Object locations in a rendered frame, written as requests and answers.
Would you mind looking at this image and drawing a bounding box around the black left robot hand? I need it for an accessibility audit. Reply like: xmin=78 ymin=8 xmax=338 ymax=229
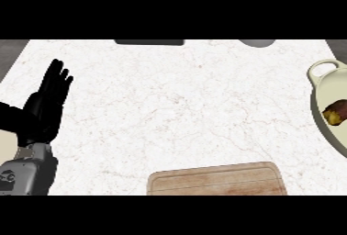
xmin=0 ymin=58 xmax=74 ymax=148

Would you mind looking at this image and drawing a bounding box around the dark grey flat object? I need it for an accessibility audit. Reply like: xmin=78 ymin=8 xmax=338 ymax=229
xmin=114 ymin=39 xmax=186 ymax=47

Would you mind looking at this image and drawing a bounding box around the brown sweet potato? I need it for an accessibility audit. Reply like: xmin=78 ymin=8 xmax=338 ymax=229
xmin=322 ymin=98 xmax=347 ymax=127

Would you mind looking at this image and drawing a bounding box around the grey round object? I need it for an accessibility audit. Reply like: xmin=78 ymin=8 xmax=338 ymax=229
xmin=239 ymin=39 xmax=276 ymax=49

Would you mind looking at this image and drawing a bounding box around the cream pot with handle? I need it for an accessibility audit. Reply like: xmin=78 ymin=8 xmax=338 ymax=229
xmin=306 ymin=59 xmax=347 ymax=159

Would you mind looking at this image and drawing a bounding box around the wooden cutting board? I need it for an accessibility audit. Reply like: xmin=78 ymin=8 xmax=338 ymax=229
xmin=146 ymin=161 xmax=289 ymax=196

